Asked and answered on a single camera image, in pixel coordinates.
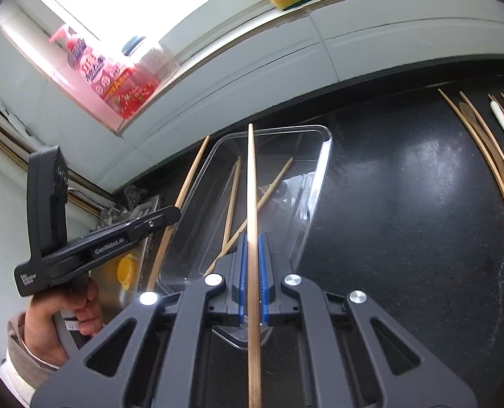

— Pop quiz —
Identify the bamboo chopstick pair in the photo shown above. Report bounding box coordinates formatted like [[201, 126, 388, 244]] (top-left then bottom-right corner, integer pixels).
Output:
[[222, 157, 242, 247], [203, 157, 294, 276]]

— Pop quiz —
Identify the long curved bamboo chopstick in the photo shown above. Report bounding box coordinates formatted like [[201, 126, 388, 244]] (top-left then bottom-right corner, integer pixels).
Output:
[[146, 135, 210, 291]]

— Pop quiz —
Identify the person left hand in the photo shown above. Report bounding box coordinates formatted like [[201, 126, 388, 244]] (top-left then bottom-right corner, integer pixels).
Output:
[[23, 279, 103, 367]]

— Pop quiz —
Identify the clear plastic container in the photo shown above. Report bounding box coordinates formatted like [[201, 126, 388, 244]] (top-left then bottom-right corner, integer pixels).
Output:
[[156, 124, 334, 351]]

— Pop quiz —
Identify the steel sink with yellow plug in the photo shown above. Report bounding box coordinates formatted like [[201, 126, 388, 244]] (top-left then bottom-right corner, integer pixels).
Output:
[[90, 185, 161, 323]]

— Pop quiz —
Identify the pink detergent bottle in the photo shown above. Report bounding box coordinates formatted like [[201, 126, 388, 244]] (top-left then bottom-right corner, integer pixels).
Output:
[[49, 24, 162, 120]]

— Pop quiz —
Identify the thin bamboo chopstick beside spoon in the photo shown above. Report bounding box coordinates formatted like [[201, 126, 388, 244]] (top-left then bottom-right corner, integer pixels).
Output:
[[437, 88, 504, 204]]

